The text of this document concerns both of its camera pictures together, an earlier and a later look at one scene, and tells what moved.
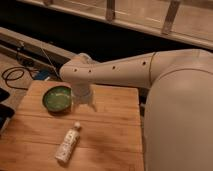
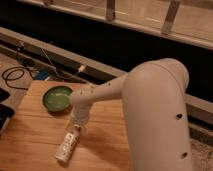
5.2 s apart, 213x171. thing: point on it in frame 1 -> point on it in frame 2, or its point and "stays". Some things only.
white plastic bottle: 68,144 stays
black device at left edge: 5,110 stays
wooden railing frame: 188,21 stays
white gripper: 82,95 -> 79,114
